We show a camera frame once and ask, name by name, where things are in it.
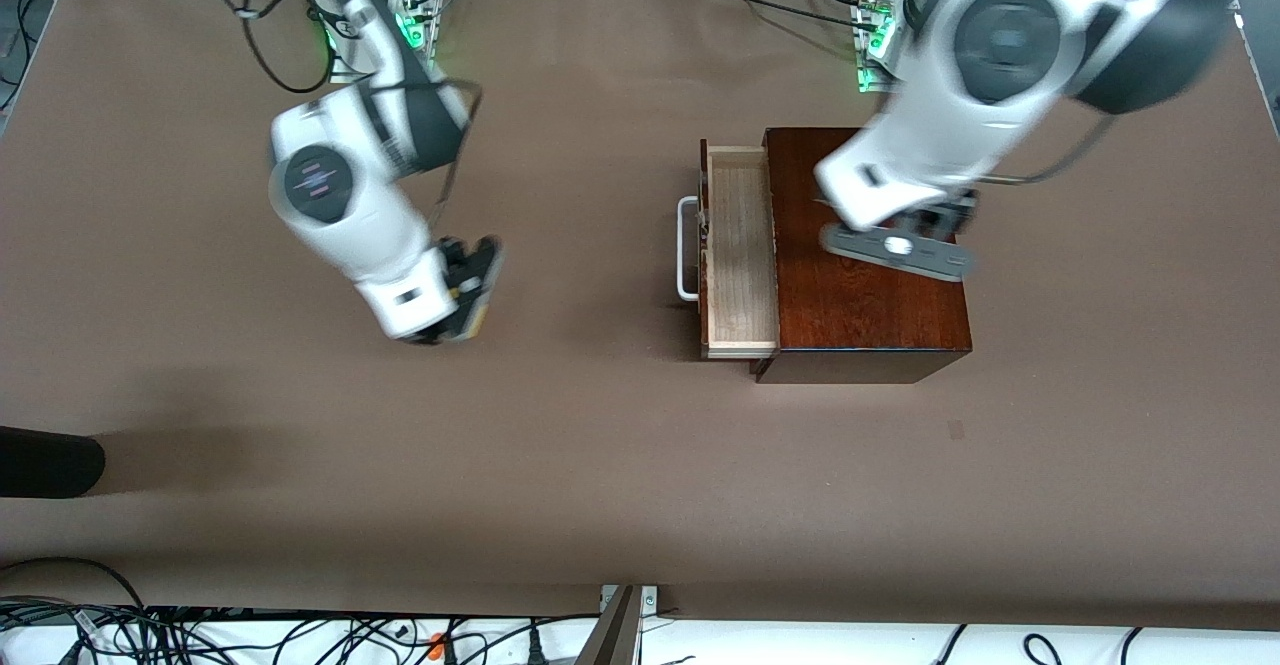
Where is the wooden drawer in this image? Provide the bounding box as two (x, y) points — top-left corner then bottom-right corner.
(698, 140), (781, 361)

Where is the white drawer handle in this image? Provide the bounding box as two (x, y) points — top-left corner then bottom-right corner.
(677, 195), (703, 303)

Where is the dark wooden drawer box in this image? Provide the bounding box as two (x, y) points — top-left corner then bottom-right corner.
(752, 127), (973, 384)

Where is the large table cover mat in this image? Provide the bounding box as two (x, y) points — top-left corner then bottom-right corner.
(0, 0), (1280, 628)

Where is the black cylindrical object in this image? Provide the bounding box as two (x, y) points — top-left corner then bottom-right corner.
(0, 425), (107, 499)

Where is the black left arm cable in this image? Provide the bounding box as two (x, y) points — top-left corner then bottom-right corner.
(975, 115), (1116, 186)

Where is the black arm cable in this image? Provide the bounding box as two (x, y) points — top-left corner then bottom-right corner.
(975, 115), (1116, 186)
(195, 0), (481, 236)

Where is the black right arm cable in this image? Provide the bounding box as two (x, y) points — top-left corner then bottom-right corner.
(195, 0), (481, 236)

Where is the silver table bracket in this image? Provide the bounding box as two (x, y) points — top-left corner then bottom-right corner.
(598, 585), (659, 616)

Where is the dark metal post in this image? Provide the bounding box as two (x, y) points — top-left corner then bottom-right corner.
(575, 585), (643, 665)

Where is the grey braided cable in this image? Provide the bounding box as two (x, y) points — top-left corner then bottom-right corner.
(0, 595), (93, 638)

